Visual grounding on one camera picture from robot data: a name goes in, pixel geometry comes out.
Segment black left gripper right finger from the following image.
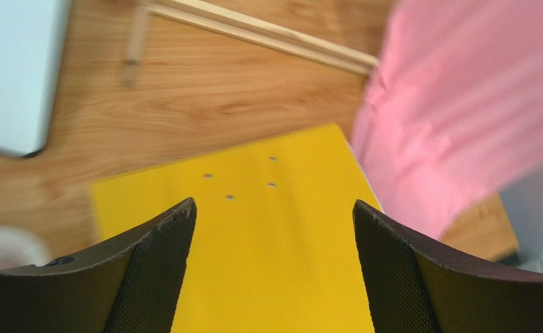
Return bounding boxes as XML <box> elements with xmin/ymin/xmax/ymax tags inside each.
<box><xmin>353</xmin><ymin>200</ymin><xmax>543</xmax><ymax>332</ymax></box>

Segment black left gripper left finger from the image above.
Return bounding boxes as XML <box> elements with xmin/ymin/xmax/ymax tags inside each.
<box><xmin>0</xmin><ymin>198</ymin><xmax>197</xmax><ymax>332</ymax></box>

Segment bright pink t shirt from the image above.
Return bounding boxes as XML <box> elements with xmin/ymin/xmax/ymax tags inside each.
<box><xmin>351</xmin><ymin>1</ymin><xmax>543</xmax><ymax>239</ymax></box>

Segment white plastic laundry basket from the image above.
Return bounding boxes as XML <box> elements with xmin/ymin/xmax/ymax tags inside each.
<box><xmin>0</xmin><ymin>225</ymin><xmax>51</xmax><ymax>270</ymax></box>

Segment white dry-erase board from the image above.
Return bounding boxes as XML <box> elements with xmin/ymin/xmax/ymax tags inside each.
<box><xmin>0</xmin><ymin>0</ymin><xmax>71</xmax><ymax>157</ymax></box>

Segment wooden clothes rack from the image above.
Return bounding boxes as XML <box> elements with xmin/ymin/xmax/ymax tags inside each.
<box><xmin>123</xmin><ymin>1</ymin><xmax>379</xmax><ymax>87</ymax></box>

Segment yellow ring binder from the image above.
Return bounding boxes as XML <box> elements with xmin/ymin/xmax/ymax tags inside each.
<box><xmin>91</xmin><ymin>124</ymin><xmax>379</xmax><ymax>332</ymax></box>

